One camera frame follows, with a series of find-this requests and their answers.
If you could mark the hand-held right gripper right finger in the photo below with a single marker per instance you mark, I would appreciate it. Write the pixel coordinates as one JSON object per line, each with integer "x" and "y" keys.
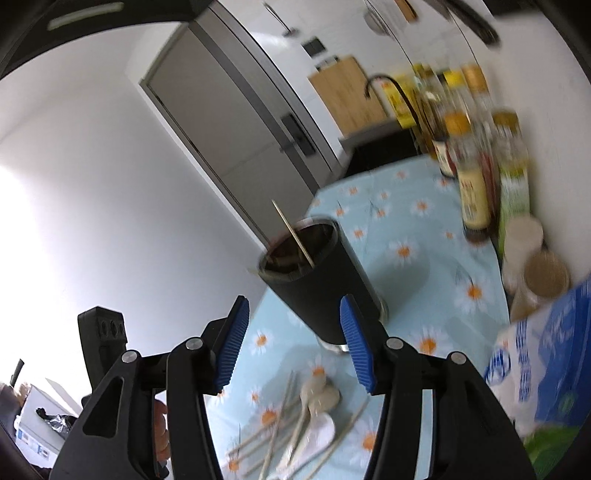
{"x": 358, "y": 346}

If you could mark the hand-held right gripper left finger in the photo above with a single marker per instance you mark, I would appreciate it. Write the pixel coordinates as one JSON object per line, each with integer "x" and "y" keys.
{"x": 231, "y": 344}

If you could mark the black utensil holder cup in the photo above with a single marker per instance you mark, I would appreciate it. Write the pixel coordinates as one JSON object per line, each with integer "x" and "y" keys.
{"x": 314, "y": 295}

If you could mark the pile of wooden chopsticks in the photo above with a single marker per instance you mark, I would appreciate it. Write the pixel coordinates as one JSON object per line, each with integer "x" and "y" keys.
{"x": 277, "y": 434}

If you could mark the wooden chopstick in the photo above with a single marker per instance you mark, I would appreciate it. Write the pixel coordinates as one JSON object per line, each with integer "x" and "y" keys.
{"x": 293, "y": 233}

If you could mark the person's left hand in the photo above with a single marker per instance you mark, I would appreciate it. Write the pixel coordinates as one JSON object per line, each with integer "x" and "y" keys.
{"x": 160, "y": 429}

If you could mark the black plastic bag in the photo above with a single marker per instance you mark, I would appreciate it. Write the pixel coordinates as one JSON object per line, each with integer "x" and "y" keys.
{"x": 57, "y": 422}

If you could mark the floral light blue tablecloth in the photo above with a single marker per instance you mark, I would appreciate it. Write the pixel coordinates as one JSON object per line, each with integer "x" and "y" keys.
{"x": 415, "y": 258}

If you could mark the white storage box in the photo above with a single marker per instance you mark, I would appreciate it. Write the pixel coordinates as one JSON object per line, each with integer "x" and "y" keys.
{"x": 41, "y": 443}

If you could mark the blue white paper package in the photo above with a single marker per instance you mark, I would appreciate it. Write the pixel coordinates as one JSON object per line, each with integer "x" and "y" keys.
{"x": 549, "y": 350}

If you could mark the jar with beige lid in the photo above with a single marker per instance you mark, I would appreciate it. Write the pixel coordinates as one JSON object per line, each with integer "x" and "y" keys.
{"x": 547, "y": 277}
{"x": 521, "y": 240}

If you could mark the black sink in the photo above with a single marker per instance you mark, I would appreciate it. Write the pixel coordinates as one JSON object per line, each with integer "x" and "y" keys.
{"x": 383, "y": 150}

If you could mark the black door lock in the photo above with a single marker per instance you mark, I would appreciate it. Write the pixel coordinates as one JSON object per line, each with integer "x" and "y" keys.
{"x": 298, "y": 134}

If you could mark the grey door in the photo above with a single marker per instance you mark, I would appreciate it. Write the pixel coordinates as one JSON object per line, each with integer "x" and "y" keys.
{"x": 221, "y": 120}

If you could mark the bottle with green label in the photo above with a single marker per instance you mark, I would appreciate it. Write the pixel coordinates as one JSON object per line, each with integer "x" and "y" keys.
{"x": 515, "y": 184}

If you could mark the green plastic packet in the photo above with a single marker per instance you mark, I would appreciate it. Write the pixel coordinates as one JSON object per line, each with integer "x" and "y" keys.
{"x": 563, "y": 454}

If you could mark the yellow dish soap bottle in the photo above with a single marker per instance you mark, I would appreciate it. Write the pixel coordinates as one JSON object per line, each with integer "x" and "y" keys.
{"x": 399, "y": 104}

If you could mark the wooden cutting board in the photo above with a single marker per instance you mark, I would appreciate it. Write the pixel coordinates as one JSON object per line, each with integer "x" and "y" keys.
{"x": 346, "y": 97}

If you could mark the black faucet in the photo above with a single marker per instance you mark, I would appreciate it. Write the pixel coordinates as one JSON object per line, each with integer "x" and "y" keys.
{"x": 399, "y": 90}

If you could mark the tall clear bottle gold cap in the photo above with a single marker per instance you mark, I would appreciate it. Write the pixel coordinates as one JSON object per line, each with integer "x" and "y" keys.
{"x": 475, "y": 78}

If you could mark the ceiling light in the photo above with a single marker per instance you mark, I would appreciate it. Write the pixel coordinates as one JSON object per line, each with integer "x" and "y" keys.
{"x": 85, "y": 15}

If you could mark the hanging metal strainer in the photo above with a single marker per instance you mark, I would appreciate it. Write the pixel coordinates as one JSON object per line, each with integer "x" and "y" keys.
{"x": 376, "y": 21}

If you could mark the hanging metal utensil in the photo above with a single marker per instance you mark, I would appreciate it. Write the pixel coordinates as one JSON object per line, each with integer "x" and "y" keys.
{"x": 281, "y": 21}

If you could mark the wooden spatula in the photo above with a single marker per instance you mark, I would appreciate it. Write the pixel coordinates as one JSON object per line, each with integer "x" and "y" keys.
{"x": 407, "y": 9}

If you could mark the black wall socket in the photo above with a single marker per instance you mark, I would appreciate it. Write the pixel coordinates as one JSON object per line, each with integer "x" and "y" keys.
{"x": 313, "y": 48}

